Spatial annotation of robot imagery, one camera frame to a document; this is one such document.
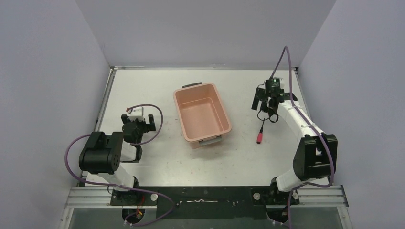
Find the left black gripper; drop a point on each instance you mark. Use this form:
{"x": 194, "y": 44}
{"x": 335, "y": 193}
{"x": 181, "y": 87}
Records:
{"x": 138, "y": 123}

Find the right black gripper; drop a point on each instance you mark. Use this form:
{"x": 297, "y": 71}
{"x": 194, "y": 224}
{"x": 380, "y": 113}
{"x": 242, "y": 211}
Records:
{"x": 261, "y": 95}

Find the red handled screwdriver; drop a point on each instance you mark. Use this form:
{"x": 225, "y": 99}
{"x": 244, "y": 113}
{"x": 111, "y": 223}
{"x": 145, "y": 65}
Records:
{"x": 260, "y": 133}

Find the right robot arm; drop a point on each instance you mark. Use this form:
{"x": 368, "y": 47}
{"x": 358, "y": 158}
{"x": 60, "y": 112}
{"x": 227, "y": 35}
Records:
{"x": 316, "y": 154}

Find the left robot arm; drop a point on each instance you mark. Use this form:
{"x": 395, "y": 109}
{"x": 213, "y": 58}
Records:
{"x": 103, "y": 154}

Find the pink plastic bin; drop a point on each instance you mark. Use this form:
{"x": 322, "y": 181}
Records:
{"x": 203, "y": 117}

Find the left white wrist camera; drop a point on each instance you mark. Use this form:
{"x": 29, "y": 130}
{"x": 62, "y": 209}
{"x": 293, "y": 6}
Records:
{"x": 136, "y": 113}

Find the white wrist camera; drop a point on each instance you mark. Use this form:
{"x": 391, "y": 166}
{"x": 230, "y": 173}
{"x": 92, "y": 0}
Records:
{"x": 136, "y": 113}
{"x": 283, "y": 82}

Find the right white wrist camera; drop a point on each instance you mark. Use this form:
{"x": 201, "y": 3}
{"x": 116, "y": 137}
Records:
{"x": 283, "y": 82}

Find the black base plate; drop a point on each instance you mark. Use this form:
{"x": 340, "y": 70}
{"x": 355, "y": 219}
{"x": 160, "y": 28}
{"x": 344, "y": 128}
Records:
{"x": 169, "y": 210}

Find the aluminium front rail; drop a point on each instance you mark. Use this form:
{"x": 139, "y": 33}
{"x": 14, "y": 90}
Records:
{"x": 308, "y": 196}

